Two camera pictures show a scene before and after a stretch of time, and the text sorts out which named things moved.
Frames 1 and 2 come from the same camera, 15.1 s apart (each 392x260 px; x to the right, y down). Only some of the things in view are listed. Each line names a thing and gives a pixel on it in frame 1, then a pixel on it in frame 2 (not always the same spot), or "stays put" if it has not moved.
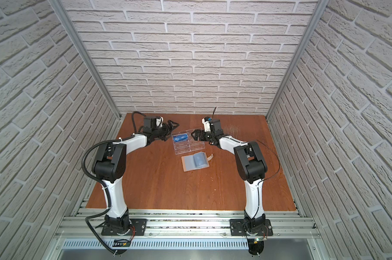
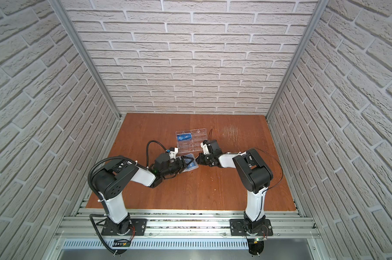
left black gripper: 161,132 to 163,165
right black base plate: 236,228 stays put
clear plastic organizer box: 183,141 stays put
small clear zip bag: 197,161 stays put
